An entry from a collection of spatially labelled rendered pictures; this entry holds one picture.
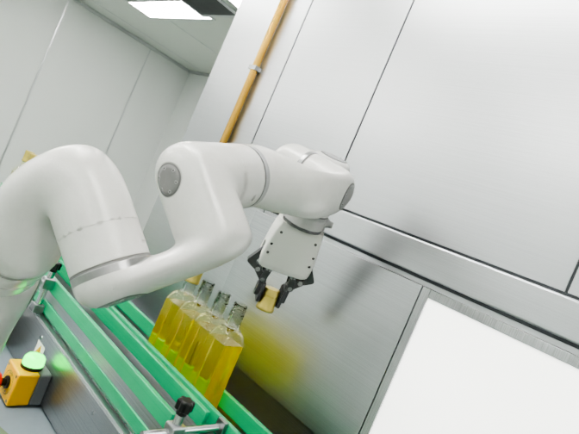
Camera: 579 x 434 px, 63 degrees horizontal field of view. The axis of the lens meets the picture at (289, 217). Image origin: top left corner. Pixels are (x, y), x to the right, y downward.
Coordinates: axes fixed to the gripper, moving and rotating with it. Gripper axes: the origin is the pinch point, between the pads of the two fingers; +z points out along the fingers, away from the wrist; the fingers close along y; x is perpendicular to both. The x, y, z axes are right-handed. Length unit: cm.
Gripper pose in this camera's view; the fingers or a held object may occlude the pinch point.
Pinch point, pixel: (270, 292)
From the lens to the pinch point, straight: 90.9
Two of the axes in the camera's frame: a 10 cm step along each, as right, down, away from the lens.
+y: -9.2, -3.5, -2.0
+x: 0.7, 3.4, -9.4
